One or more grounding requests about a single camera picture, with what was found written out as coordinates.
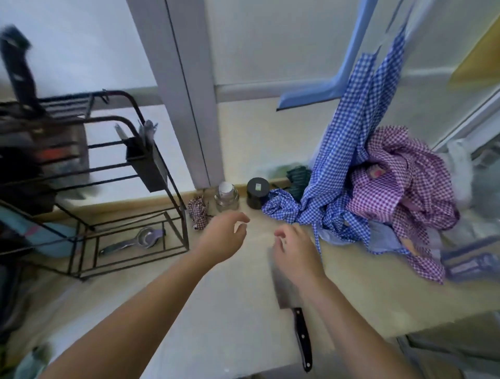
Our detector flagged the person's right hand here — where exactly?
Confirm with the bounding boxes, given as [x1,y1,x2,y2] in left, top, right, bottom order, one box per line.
[272,223,326,286]

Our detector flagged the blue plastic dustpan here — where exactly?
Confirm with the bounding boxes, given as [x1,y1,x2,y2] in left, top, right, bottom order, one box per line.
[276,0,379,112]

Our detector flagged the metal citrus squeezer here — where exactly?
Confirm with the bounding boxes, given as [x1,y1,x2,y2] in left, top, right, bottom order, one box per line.
[98,227,167,257]

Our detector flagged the small checked fabric scrunchie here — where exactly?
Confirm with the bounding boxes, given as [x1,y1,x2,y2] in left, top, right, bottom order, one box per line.
[187,196,210,231]

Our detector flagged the yellow board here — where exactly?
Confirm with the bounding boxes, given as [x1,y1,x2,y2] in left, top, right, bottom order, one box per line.
[448,19,500,89]

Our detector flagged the black utensil holder box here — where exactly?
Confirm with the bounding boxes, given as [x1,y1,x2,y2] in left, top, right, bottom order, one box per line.
[125,135,169,193]

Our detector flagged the blue checked cloth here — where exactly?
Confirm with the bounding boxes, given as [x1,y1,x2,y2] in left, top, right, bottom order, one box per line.
[261,23,409,255]

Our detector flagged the black wire kitchen rack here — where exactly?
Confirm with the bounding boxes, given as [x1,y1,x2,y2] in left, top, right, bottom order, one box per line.
[0,90,190,280]

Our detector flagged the person's left forearm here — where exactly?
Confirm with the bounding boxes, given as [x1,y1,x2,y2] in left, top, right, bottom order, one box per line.
[38,250,219,379]

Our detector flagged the black round jar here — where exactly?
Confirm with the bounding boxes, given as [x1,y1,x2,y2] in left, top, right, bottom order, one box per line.
[246,177,271,210]

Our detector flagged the purple checked cloth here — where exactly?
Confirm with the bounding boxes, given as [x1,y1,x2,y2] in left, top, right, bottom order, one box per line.
[347,125,460,284]

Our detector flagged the grey window frame post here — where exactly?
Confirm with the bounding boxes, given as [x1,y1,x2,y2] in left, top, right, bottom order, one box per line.
[126,0,226,191]

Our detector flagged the teal plastic container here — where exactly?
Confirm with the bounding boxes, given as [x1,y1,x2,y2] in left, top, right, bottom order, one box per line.
[0,206,80,259]

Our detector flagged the large black knife handle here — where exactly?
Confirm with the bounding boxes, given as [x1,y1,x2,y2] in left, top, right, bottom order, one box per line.
[0,24,47,118]

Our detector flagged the dark green cloth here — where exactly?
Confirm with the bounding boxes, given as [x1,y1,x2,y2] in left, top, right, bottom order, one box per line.
[286,165,312,202]

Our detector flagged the person's left hand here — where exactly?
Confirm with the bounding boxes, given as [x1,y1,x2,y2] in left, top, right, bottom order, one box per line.
[194,212,251,267]

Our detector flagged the black-handled cleaver knife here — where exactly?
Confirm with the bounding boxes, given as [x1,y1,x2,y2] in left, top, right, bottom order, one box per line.
[269,248,314,373]

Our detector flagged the clear glass jar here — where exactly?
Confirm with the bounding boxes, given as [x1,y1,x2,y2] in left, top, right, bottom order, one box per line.
[214,181,240,213]

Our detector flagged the teal cloth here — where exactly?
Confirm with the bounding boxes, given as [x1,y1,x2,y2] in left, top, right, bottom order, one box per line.
[14,343,53,379]

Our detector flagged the white plastic bag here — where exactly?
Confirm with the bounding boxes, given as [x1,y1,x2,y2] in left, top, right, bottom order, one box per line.
[437,137,500,237]

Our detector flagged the grey utensils in holder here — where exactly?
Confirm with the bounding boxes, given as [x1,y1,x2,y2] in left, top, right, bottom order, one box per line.
[138,119,159,150]

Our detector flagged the person's right forearm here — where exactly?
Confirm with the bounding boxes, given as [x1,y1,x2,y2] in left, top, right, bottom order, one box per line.
[291,270,416,379]

